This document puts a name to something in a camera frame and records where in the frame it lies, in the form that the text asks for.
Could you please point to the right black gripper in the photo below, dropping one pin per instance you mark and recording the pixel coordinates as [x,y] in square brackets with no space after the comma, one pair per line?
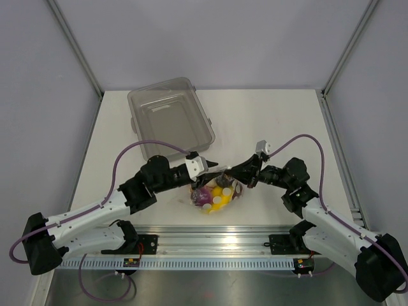
[245,171]

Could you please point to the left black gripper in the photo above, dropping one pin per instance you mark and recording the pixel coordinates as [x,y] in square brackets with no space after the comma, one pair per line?
[202,180]

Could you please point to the dark round toy fruit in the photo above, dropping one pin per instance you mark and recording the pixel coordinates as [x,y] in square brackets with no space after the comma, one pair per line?
[223,181]

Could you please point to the clear zip top bag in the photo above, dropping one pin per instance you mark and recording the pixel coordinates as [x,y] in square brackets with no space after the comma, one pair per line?
[184,196]

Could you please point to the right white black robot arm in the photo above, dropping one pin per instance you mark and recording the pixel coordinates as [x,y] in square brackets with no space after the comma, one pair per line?
[375,261]

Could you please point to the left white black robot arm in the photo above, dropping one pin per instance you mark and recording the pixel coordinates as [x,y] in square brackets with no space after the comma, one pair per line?
[136,194]

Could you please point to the clear grey plastic bin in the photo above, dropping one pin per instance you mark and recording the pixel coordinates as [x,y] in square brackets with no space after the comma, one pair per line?
[171,112]

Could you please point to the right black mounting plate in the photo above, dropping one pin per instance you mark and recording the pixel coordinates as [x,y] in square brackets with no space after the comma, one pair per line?
[285,244]

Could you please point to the black mounting plate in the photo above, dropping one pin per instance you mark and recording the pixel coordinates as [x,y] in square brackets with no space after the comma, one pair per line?
[146,244]
[285,244]

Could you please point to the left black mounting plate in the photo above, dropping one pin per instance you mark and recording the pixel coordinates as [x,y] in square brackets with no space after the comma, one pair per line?
[146,244]

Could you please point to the right small circuit board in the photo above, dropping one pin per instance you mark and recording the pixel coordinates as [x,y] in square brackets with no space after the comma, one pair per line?
[307,264]

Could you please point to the small circuit board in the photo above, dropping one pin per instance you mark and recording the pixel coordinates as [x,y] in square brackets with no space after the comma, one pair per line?
[307,264]
[131,262]

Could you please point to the left small circuit board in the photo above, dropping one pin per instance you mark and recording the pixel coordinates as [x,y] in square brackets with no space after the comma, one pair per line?
[131,262]

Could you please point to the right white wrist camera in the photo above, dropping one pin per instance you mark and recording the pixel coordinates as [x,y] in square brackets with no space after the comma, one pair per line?
[263,148]

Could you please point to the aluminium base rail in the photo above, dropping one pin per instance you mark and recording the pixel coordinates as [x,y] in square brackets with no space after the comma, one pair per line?
[199,241]

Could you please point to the white slotted cable duct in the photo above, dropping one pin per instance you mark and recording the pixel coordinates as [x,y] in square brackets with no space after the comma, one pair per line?
[189,264]

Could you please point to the right aluminium frame post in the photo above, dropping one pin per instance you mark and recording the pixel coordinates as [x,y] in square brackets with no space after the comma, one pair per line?
[350,45]

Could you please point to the aluminium frame post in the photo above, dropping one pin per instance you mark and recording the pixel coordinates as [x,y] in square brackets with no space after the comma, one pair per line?
[350,45]
[64,26]

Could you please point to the left aluminium frame post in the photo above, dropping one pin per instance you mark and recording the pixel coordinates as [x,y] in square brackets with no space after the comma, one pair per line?
[64,26]

